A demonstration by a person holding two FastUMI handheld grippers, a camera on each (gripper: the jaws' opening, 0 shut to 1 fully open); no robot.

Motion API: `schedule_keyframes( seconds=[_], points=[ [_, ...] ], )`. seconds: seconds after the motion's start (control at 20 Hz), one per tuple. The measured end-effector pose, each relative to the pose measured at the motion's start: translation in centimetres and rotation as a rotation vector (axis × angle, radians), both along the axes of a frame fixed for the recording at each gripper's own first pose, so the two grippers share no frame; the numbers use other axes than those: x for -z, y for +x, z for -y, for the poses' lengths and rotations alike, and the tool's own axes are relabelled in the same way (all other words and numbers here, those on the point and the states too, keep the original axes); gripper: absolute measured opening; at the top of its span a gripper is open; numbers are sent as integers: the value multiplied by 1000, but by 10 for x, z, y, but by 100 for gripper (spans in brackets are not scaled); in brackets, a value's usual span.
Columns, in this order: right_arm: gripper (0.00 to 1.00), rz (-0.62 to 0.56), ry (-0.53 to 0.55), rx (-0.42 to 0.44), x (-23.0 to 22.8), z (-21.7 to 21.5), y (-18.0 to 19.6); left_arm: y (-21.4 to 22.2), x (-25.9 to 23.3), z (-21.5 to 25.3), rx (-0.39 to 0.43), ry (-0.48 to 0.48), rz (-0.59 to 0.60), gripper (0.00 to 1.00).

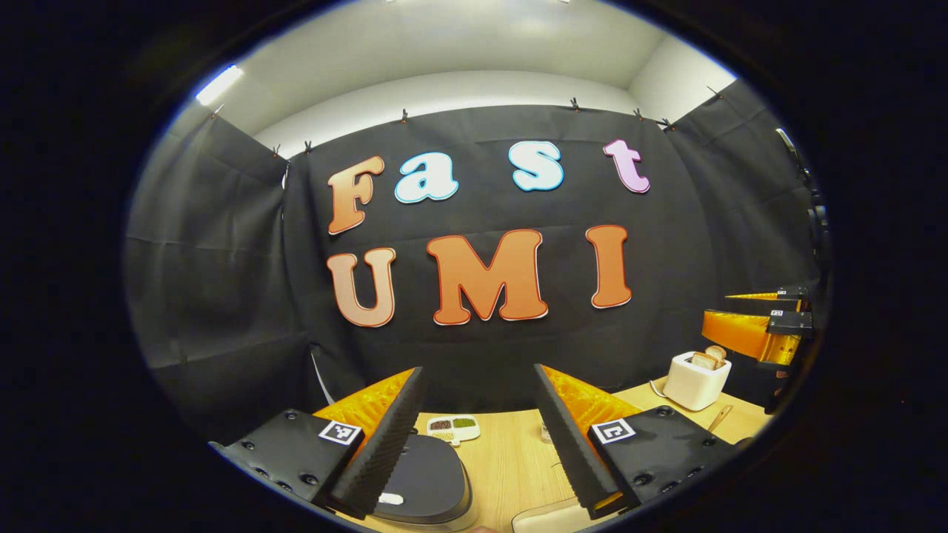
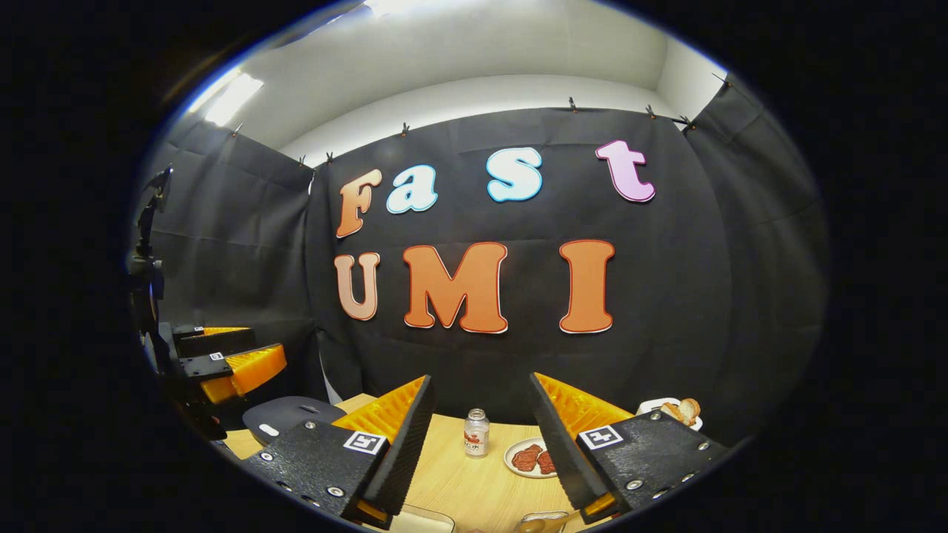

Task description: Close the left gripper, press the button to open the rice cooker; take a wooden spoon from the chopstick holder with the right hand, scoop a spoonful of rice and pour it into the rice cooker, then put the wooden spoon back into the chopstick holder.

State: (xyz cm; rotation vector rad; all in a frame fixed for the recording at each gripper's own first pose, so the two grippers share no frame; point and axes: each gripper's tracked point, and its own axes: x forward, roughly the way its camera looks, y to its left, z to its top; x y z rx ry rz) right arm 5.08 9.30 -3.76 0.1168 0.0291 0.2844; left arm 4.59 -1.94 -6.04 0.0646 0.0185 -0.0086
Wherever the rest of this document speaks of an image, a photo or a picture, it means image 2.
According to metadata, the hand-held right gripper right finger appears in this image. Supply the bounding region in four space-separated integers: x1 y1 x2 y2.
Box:
528 372 730 525

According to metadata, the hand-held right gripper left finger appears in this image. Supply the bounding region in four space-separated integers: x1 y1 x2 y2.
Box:
241 374 438 530

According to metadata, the wooden spoon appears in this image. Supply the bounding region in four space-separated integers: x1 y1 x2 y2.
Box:
516 511 586 533

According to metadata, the dark grey rice cooker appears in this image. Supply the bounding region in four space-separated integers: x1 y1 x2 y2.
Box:
242 395 349 447

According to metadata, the white round plate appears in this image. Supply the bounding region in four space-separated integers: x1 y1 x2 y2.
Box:
504 437 561 479

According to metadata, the clear plastic drink bottle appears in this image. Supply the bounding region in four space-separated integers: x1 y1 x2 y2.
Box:
464 408 490 459

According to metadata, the white toaster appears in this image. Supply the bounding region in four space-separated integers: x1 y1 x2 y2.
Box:
635 398 703 432

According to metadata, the ceiling light panel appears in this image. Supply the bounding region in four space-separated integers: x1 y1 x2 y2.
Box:
189 68 265 128

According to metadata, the row of black cloth clips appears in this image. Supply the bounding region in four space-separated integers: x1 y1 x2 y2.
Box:
231 73 730 165

